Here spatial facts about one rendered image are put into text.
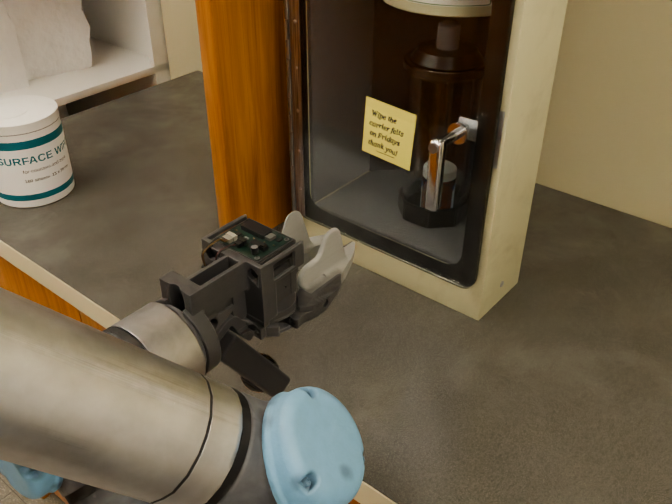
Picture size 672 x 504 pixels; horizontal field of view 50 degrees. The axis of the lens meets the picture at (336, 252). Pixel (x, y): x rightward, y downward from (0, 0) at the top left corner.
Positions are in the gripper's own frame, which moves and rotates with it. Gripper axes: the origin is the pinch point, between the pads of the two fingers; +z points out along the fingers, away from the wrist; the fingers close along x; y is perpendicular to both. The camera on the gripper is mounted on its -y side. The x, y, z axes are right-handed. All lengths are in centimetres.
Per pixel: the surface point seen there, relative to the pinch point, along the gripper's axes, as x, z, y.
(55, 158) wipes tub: 65, 7, -13
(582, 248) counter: -9, 48, -21
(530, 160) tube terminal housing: -5.8, 30.9, -0.1
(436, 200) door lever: -1.2, 16.9, -1.2
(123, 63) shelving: 118, 58, -23
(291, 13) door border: 25.1, 21.9, 14.2
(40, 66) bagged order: 124, 39, -20
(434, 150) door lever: -0.7, 16.3, 5.2
